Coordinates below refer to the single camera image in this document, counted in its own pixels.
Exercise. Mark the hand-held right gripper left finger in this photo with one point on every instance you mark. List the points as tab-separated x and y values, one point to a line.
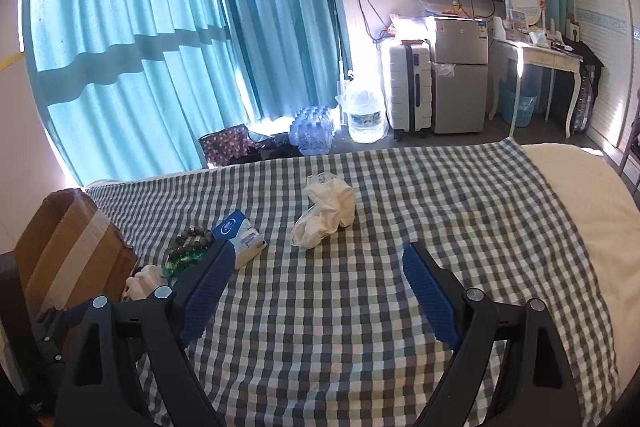
205	302

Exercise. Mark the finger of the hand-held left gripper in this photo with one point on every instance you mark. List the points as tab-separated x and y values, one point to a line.
47	367
65	317

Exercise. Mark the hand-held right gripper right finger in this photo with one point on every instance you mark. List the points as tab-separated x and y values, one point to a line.
430	297

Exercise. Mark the green plastic packet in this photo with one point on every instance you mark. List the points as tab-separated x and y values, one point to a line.
185	259

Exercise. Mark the white plush toy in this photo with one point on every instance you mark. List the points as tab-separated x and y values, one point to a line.
147	279

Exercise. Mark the brown cardboard box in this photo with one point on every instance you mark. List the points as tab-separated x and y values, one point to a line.
55	247

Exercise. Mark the blue white tissue packet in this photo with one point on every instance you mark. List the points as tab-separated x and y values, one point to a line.
240	232

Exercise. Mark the white plastic bag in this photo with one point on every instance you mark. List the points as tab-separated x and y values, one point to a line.
325	207

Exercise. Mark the checked grey white cloth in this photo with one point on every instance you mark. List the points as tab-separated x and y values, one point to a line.
325	307

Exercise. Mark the dotted dark bag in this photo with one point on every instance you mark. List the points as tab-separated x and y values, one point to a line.
225	147

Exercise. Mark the dark floor bag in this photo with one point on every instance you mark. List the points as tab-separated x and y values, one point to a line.
275	144

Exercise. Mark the large water jug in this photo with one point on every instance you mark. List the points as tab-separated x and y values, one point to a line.
365	117

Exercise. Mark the pack of water bottles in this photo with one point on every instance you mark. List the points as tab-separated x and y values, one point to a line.
311	132

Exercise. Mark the white suitcase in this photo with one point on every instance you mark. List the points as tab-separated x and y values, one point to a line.
410	92

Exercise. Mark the blue plastic basket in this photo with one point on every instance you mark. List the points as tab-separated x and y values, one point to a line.
520	107

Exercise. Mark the silver fridge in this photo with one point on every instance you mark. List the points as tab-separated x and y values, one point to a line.
460	77

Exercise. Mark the white dressing table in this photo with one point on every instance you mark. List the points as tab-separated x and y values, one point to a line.
545	54

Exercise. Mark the black hanging bag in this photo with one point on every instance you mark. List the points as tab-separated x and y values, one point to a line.
587	77

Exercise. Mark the white bags on suitcase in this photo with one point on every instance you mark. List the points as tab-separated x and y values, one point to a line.
410	27

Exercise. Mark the wide turquoise curtain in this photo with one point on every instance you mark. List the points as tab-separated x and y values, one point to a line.
125	32

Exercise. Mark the narrow turquoise curtain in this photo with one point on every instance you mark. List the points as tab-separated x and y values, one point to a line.
285	7

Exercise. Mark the white wardrobe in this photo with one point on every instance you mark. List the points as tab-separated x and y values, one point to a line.
605	32

